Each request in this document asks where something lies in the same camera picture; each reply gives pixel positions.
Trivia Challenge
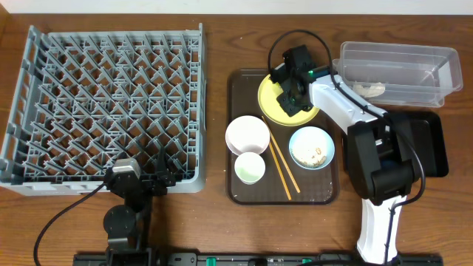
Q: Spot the white cup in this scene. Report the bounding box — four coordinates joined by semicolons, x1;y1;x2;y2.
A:
234;152;265;185

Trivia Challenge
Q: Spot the grey dishwasher rack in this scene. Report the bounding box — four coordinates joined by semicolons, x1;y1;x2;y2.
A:
1;27;207;196

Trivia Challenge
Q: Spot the dark brown serving tray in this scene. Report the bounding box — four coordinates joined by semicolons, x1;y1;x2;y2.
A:
226;69;338;205

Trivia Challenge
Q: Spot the wooden chopstick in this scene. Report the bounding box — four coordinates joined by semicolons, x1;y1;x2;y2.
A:
262;116;301;194
269;141;292;201

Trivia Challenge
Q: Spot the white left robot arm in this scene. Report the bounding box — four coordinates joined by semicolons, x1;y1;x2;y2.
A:
103;150;176;253

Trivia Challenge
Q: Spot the light blue bowl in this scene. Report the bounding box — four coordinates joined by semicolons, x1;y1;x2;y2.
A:
288;126;336;170

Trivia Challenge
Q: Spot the white bowl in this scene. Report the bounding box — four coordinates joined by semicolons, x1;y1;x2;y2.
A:
225;115;270;155

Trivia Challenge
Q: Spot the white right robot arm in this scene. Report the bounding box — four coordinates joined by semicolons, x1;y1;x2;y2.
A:
269;45;425;265

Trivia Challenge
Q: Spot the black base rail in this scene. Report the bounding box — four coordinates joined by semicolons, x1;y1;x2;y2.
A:
72;250;444;266

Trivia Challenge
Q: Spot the yellow plate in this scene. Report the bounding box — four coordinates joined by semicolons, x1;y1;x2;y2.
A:
258;75;319;126

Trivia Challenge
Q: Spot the clear plastic wrap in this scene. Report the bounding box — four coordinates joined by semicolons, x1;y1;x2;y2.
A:
353;83;385;98

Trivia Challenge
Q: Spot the black food waste tray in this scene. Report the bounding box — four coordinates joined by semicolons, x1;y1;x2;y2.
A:
389;111;449;177

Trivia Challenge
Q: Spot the clear plastic bin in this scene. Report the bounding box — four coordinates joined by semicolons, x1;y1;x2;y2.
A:
333;41;463;108

